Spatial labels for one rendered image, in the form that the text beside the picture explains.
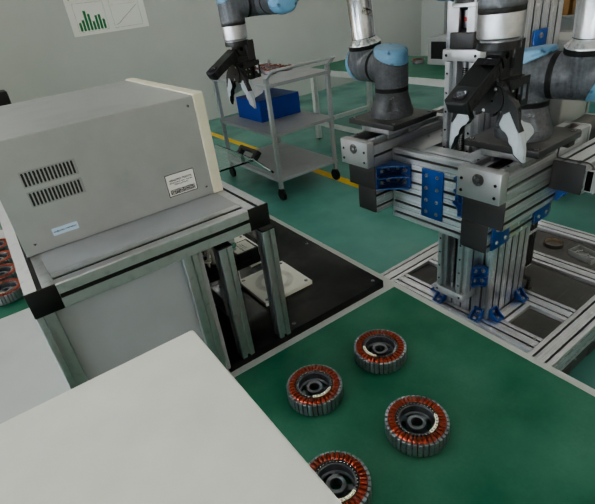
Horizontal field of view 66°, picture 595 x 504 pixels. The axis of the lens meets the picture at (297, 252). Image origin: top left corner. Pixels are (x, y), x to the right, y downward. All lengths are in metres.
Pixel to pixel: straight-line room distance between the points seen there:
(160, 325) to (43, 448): 0.54
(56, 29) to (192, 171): 5.46
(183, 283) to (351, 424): 0.41
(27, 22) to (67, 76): 0.64
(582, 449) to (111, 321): 0.83
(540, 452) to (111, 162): 0.90
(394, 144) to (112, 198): 1.07
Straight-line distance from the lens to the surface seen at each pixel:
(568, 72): 1.36
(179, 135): 0.94
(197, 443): 0.35
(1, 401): 1.27
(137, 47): 6.57
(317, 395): 0.93
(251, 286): 1.26
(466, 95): 0.84
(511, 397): 1.00
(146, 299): 0.88
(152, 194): 0.95
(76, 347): 0.89
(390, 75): 1.68
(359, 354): 1.01
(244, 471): 0.33
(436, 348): 1.07
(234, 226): 0.88
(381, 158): 1.67
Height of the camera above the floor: 1.47
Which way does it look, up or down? 30 degrees down
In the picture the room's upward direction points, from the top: 8 degrees counter-clockwise
